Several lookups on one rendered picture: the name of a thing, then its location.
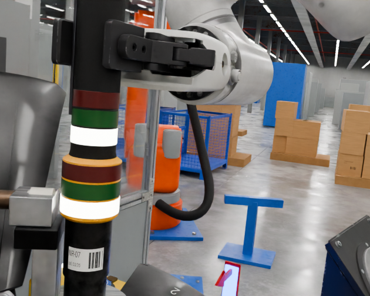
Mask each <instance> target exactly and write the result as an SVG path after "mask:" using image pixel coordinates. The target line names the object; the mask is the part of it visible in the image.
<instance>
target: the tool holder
mask: <svg viewBox="0 0 370 296"><path fill-rule="evenodd" d="M30 189H31V187H23V186H20V187H18V188H17V189H16V191H15V192H13V193H12V194H11V195H10V197H9V220H8V224H9V226H16V228H15V229H14V249H29V250H32V272H31V296H63V289H64V285H60V283H61V271H62V248H63V232H64V227H65V218H64V217H63V216H62V215H61V214H58V197H59V189H57V188H52V189H55V191H57V194H56V196H57V195H58V196H57V197H56V196H55V195H54V194H52V195H41V194H29V193H27V192H28V190H30ZM55 197H56V198H55ZM56 199H57V201H56ZM56 202H57V203H56ZM55 203H56V205H55ZM55 207H56V209H55ZM54 209H55V210H54ZM106 296H126V295H125V294H124V293H123V292H121V290H118V289H117V288H115V287H112V286H110V285H106Z"/></svg>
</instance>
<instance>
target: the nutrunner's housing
mask: <svg viewBox="0 0 370 296"><path fill-rule="evenodd" d="M112 223H113V220H111V221H108V222H105V223H96V224H86V223H76V222H73V221H69V220H67V219H65V236H64V249H63V271H62V272H63V275H64V289H63V296H106V281H107V275H108V274H109V266H110V249H111V240H112Z"/></svg>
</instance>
